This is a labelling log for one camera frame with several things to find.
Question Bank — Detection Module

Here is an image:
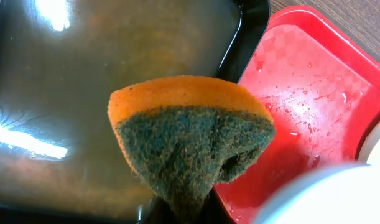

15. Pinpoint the orange green scrub sponge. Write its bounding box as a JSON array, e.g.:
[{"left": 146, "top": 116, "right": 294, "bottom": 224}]
[{"left": 107, "top": 75, "right": 276, "bottom": 223}]

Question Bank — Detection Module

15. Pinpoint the light blue plate bottom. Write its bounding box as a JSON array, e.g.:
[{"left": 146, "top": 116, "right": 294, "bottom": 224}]
[{"left": 253, "top": 164, "right": 380, "bottom": 224}]

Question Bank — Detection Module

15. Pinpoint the light blue plate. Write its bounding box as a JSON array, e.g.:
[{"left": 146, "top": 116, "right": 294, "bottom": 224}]
[
  {"left": 253, "top": 164, "right": 380, "bottom": 224},
  {"left": 358, "top": 121, "right": 380, "bottom": 167}
]

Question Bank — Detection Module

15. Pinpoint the light blue plate top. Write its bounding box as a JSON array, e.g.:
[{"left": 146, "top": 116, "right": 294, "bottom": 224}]
[{"left": 358, "top": 121, "right": 380, "bottom": 167}]

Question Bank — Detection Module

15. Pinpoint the red plastic tray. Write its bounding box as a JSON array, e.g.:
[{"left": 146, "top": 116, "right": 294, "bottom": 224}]
[{"left": 215, "top": 6, "right": 380, "bottom": 223}]

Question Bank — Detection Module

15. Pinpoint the black water tray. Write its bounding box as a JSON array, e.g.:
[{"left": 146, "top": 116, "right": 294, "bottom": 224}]
[{"left": 0, "top": 1, "right": 270, "bottom": 223}]

